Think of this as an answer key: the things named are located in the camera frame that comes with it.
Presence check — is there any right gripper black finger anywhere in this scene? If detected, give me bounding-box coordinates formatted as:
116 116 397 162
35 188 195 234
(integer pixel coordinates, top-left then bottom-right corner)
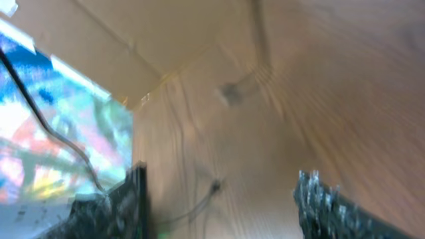
293 171 411 239

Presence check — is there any cardboard box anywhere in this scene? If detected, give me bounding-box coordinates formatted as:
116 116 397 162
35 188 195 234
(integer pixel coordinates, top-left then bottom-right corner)
1 0 258 108

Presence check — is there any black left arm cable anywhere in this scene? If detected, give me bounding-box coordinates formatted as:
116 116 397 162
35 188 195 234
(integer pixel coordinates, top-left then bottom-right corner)
0 46 107 193

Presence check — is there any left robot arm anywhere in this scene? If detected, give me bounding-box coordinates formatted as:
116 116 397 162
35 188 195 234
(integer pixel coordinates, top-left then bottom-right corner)
37 163 149 239

